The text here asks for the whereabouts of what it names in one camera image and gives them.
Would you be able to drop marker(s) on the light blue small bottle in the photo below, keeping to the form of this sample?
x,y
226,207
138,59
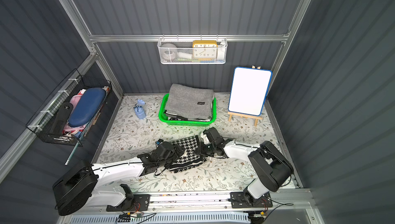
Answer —
x,y
139,109

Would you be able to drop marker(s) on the white wire wall basket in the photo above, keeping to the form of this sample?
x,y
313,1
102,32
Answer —
x,y
184,47

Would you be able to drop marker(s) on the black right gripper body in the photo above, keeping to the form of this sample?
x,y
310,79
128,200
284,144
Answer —
x,y
207,145

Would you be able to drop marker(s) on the black white houndstooth scarf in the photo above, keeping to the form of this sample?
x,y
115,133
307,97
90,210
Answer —
x,y
191,157

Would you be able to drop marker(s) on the white tape roll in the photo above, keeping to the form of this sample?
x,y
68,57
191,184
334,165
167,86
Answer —
x,y
168,52

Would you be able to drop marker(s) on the black remote handle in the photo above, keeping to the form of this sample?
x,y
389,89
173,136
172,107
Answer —
x,y
61,119

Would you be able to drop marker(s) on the blue framed whiteboard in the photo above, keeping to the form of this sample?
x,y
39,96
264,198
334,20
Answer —
x,y
249,90

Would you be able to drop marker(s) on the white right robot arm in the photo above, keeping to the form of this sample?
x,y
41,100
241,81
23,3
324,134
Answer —
x,y
271,167

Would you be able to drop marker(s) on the yellow alarm clock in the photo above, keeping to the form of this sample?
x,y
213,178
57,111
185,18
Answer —
x,y
204,49

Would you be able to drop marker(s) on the grey black checked scarf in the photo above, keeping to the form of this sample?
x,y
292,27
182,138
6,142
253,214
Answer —
x,y
180,118

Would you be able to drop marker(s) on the black wire side basket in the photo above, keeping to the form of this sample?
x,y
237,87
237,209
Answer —
x,y
42,122

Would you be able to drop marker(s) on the dark grey scarf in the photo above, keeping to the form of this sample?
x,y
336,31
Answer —
x,y
191,103

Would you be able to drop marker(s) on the pink item in basket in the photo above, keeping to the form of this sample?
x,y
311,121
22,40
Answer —
x,y
69,131

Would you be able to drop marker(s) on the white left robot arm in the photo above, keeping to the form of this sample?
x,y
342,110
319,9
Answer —
x,y
82,185

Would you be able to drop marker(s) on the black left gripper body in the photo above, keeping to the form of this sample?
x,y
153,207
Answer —
x,y
172,151

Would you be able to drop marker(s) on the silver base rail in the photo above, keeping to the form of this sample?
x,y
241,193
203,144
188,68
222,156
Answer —
x,y
192,202

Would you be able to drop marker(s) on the green plastic basket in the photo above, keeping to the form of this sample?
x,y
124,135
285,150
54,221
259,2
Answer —
x,y
166,120

